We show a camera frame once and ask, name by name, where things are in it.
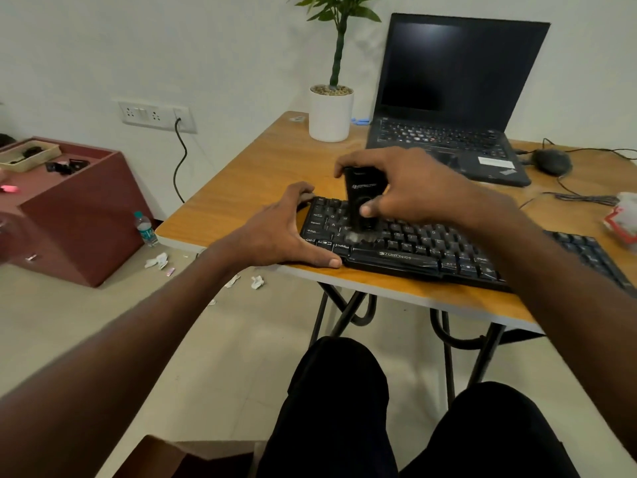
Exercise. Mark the person's right hand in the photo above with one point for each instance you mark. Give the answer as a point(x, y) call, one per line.
point(428, 194)

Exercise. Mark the black handheld air duster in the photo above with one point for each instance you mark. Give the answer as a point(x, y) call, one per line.
point(364, 186)

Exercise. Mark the clear plastic water bottle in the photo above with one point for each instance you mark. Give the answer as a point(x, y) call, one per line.
point(146, 231)

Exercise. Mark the person's left thumb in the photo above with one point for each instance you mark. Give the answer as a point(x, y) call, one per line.
point(316, 254)

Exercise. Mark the person's right thumb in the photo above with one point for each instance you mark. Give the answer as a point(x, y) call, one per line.
point(377, 206)

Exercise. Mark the pink marker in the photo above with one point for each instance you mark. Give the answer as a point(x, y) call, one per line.
point(9, 189)

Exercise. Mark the person's leg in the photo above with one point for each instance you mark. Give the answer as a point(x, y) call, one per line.
point(333, 413)
point(492, 438)

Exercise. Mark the black laptop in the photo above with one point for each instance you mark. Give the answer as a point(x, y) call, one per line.
point(458, 74)

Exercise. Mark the black computer keyboard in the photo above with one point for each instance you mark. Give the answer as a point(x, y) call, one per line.
point(423, 243)

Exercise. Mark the person's left hand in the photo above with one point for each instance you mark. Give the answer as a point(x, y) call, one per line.
point(268, 233)

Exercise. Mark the white wall socket panel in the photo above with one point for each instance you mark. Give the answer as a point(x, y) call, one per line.
point(154, 116)

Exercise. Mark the crumpled white paper scrap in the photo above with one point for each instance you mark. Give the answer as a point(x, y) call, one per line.
point(232, 281)
point(257, 282)
point(158, 261)

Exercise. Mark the green bamboo plant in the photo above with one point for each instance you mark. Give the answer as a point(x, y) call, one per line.
point(340, 39)

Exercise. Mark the black metal table frame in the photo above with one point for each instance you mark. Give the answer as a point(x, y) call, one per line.
point(348, 313)

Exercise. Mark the person's left forearm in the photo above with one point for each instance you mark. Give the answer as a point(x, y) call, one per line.
point(109, 368)

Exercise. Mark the black computer mouse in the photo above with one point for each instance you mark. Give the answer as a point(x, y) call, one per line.
point(551, 162)

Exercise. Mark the beige tray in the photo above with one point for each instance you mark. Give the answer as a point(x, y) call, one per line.
point(30, 155)

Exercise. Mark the white and red packet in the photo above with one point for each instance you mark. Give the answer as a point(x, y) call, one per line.
point(624, 218)

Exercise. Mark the maroon cabinet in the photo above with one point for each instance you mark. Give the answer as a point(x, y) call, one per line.
point(84, 218)

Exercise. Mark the blue clip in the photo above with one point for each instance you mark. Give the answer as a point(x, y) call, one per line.
point(360, 121)

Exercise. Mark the person's right leg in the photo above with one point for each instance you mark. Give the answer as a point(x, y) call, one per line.
point(492, 438)

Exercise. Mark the person's left leg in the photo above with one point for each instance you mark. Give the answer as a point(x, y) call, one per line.
point(333, 413)

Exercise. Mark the person's right forearm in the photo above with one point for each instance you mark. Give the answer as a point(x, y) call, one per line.
point(572, 293)

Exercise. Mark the white plant pot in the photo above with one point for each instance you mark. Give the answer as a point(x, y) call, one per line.
point(330, 116)

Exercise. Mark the black clips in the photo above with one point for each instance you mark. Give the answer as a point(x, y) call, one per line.
point(67, 166)

